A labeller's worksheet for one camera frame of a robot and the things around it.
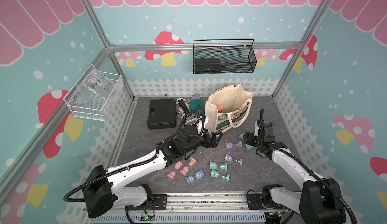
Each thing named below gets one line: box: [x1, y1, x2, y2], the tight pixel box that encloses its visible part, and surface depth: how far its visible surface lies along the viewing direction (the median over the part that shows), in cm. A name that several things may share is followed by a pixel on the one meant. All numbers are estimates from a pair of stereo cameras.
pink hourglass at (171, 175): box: [166, 171, 176, 181], surface depth 83 cm
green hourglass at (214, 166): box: [209, 160, 228, 172], surface depth 85 cm
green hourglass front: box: [210, 169, 231, 183], surface depth 82 cm
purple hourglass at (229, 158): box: [224, 153, 244, 166], surface depth 87 cm
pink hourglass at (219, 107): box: [217, 103, 224, 114], surface depth 99 cm
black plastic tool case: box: [147, 98, 177, 130], surface depth 108 cm
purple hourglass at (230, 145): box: [224, 140, 243, 150], surface depth 93 cm
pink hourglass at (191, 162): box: [179, 156, 198, 174], surface depth 87 cm
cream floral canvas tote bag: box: [204, 83, 254, 136], surface depth 92 cm
